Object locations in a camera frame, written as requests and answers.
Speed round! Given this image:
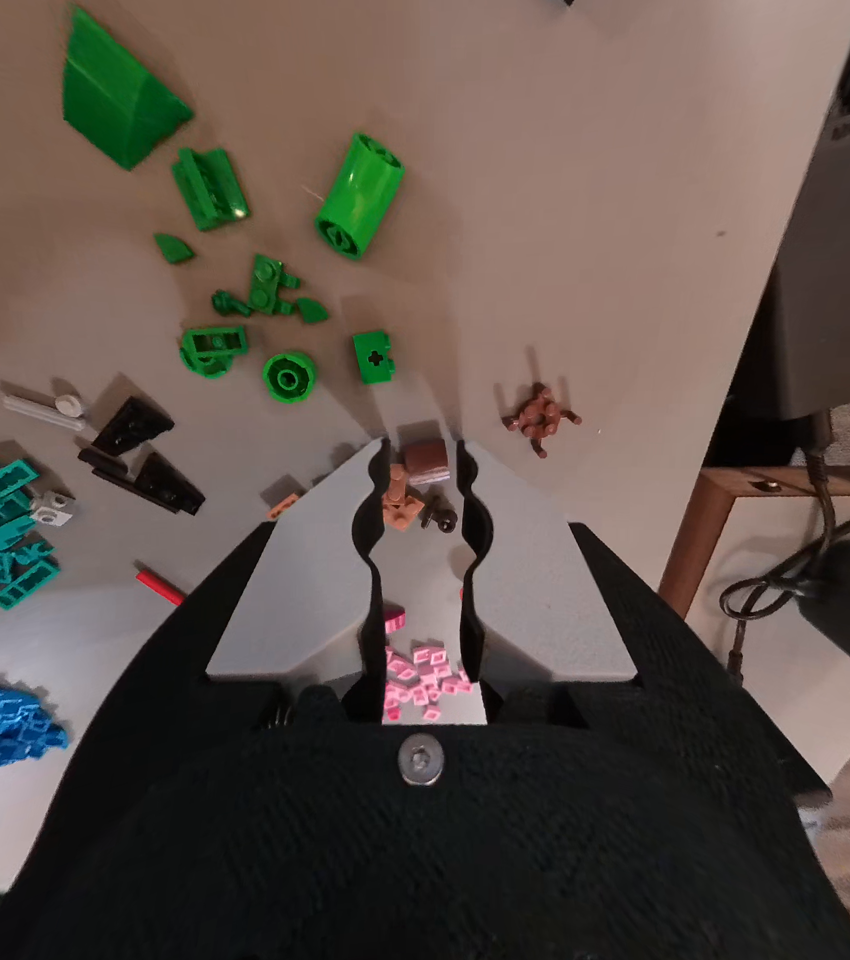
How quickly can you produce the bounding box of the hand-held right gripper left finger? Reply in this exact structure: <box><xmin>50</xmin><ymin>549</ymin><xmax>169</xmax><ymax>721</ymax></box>
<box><xmin>205</xmin><ymin>437</ymin><xmax>393</xmax><ymax>723</ymax></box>

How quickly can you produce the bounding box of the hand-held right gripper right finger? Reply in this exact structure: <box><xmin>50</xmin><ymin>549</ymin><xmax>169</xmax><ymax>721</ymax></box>
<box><xmin>456</xmin><ymin>439</ymin><xmax>637</xmax><ymax>714</ymax></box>

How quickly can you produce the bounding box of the small reddish brown curved brick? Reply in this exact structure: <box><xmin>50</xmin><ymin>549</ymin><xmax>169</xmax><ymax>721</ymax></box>
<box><xmin>402</xmin><ymin>440</ymin><xmax>451</xmax><ymax>482</ymax></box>

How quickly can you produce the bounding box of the large green slope brick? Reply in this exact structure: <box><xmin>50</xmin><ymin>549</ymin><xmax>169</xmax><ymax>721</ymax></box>
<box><xmin>62</xmin><ymin>5</ymin><xmax>195</xmax><ymax>172</ymax></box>

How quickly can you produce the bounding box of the dark brown lego piece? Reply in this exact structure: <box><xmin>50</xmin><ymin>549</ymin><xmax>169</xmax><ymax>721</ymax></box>
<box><xmin>420</xmin><ymin>487</ymin><xmax>460</xmax><ymax>535</ymax></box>

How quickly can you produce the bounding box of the nougat lego piece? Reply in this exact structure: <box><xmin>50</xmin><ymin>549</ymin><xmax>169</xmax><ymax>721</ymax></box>
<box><xmin>383</xmin><ymin>462</ymin><xmax>424</xmax><ymax>533</ymax></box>

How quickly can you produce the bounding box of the red lego bar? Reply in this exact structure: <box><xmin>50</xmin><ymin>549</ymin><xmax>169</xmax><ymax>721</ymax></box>
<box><xmin>134</xmin><ymin>568</ymin><xmax>188</xmax><ymax>607</ymax></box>

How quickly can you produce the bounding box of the pile of pink lego tiles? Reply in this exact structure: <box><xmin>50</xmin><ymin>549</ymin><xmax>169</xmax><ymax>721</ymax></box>
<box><xmin>383</xmin><ymin>637</ymin><xmax>481</xmax><ymax>726</ymax></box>

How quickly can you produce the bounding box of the black wedge lego plate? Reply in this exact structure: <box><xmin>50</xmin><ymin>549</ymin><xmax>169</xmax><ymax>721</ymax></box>
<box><xmin>77</xmin><ymin>447</ymin><xmax>207</xmax><ymax>517</ymax></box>
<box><xmin>90</xmin><ymin>395</ymin><xmax>176</xmax><ymax>458</ymax></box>

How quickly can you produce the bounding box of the green round lego brick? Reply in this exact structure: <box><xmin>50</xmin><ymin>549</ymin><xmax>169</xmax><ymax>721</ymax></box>
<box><xmin>262</xmin><ymin>351</ymin><xmax>318</xmax><ymax>405</ymax></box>

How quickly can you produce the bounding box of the light grey small lego brick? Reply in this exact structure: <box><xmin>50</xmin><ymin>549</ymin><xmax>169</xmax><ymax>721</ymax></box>
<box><xmin>29</xmin><ymin>490</ymin><xmax>76</xmax><ymax>531</ymax></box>

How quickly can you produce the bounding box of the light grey lego axle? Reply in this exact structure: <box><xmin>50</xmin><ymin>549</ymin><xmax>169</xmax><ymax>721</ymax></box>
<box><xmin>2</xmin><ymin>393</ymin><xmax>88</xmax><ymax>433</ymax></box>

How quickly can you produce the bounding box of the reddish brown round barred plate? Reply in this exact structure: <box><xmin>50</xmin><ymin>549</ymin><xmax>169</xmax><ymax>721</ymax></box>
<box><xmin>503</xmin><ymin>382</ymin><xmax>583</xmax><ymax>459</ymax></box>

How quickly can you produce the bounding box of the green brick with cross hole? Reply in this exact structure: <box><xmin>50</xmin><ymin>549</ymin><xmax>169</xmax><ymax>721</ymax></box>
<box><xmin>352</xmin><ymin>329</ymin><xmax>396</xmax><ymax>386</ymax></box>

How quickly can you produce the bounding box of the green brick with round hole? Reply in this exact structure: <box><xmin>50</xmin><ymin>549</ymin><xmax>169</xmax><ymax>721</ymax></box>
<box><xmin>179</xmin><ymin>324</ymin><xmax>250</xmax><ymax>381</ymax></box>

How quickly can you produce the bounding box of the green plate with clip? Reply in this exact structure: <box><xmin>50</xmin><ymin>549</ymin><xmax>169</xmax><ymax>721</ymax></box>
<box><xmin>248</xmin><ymin>253</ymin><xmax>301</xmax><ymax>315</ymax></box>

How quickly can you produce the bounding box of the bright green curved cylinder brick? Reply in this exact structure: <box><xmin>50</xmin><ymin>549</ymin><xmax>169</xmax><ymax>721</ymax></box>
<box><xmin>314</xmin><ymin>132</ymin><xmax>405</xmax><ymax>262</ymax></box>

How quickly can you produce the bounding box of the green bracket lego piece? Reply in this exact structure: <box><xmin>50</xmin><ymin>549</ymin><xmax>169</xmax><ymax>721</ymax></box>
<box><xmin>171</xmin><ymin>147</ymin><xmax>252</xmax><ymax>233</ymax></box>

